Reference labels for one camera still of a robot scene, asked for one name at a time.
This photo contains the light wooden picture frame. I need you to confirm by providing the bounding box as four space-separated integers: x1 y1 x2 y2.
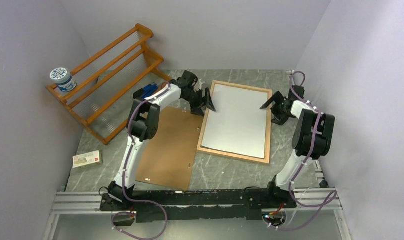
196 80 273 165

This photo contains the blue stapler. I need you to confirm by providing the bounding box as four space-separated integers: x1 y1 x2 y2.
133 82 158 100

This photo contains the orange wooden rack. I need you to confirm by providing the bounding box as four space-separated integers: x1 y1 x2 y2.
46 24 170 145

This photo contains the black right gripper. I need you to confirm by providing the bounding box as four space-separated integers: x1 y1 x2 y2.
260 91 290 126

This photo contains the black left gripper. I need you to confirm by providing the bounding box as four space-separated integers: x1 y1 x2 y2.
183 88 216 118

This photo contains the brown backing board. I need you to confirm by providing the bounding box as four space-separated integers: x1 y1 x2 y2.
136 106 203 190

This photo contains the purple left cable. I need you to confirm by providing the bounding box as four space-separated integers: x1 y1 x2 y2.
110 82 171 240

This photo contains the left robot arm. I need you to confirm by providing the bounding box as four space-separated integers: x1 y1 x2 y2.
107 70 215 210

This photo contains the small white red box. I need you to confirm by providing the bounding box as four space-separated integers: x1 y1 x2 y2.
72 150 102 169

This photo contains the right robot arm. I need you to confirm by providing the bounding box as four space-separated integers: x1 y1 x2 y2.
260 85 335 208

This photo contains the black base bar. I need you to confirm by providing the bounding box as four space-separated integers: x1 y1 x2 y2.
99 187 296 223

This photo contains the white photo paper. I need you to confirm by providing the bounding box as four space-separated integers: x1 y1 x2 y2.
201 83 269 160

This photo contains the blue white jar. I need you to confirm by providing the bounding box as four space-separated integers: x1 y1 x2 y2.
49 67 77 93

